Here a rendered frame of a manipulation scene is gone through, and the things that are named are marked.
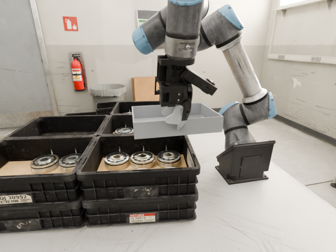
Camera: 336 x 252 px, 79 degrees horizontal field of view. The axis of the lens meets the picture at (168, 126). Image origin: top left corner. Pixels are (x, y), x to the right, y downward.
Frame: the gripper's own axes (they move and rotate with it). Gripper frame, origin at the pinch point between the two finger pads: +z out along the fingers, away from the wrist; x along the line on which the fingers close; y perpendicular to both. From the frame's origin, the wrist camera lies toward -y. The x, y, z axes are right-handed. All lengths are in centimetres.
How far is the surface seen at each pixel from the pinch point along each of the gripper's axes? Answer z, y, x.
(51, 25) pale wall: 28, 89, -332
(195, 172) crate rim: 15.8, -5.1, 5.3
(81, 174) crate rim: 16.5, 29.7, -2.3
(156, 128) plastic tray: 0.7, 6.9, -0.3
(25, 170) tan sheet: 32, 54, -25
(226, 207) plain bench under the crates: 37.8, -21.1, 7.3
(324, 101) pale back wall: 89, -281, -141
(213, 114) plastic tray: 1.0, -13.7, -5.2
